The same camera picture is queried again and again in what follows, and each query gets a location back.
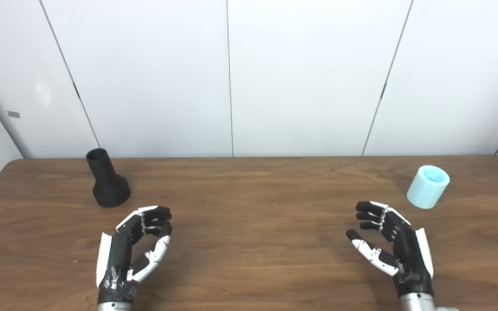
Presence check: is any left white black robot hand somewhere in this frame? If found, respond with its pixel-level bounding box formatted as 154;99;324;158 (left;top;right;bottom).
96;206;173;305

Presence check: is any light blue cylinder cup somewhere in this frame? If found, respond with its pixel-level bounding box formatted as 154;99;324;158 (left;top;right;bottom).
406;165;450;209

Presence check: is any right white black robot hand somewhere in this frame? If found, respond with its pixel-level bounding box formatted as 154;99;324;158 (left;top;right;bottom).
346;201;434;299

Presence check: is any black flared nozzle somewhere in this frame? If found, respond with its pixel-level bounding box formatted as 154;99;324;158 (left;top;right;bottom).
86;148;131;208

